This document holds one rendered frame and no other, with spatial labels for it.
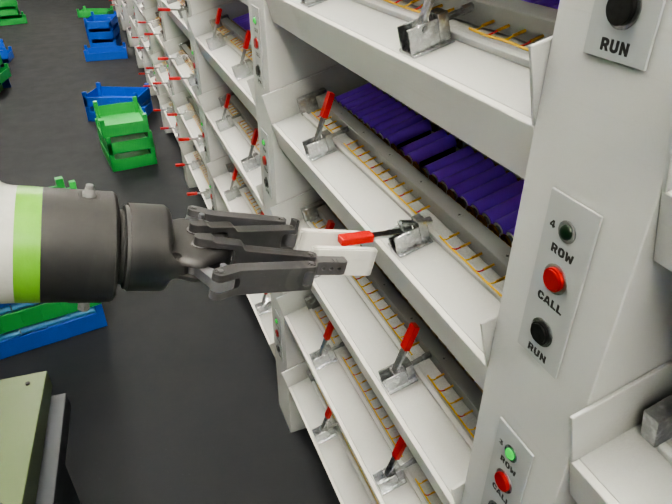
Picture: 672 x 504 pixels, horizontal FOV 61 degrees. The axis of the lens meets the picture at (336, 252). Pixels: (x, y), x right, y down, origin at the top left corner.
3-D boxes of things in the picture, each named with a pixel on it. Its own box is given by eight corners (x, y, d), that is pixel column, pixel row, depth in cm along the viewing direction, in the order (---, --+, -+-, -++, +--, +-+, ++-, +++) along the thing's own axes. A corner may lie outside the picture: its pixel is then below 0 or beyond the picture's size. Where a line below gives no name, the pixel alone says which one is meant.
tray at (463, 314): (491, 401, 48) (481, 324, 42) (279, 148, 96) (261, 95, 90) (680, 299, 51) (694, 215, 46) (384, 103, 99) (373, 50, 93)
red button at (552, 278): (556, 298, 35) (562, 276, 34) (539, 283, 36) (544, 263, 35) (569, 294, 35) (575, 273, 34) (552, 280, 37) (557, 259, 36)
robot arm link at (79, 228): (40, 208, 39) (44, 159, 46) (39, 343, 44) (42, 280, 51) (132, 212, 42) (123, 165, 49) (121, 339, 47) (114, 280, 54)
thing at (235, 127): (271, 225, 114) (247, 166, 105) (210, 127, 161) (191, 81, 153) (361, 185, 117) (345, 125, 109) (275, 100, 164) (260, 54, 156)
